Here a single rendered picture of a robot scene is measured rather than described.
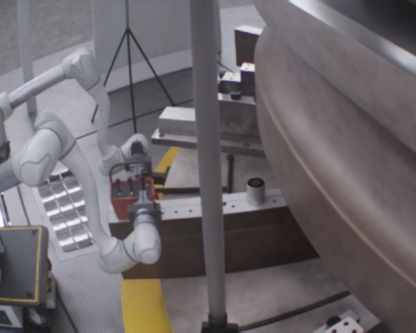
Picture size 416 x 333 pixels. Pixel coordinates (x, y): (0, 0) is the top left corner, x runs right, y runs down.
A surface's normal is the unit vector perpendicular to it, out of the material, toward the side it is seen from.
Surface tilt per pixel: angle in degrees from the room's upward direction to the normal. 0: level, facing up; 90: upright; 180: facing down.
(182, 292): 0
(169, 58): 37
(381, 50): 45
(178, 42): 90
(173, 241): 90
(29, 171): 88
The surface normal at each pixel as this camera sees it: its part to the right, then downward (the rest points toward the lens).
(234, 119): -0.28, 0.54
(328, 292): -0.04, -0.83
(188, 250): 0.11, 0.55
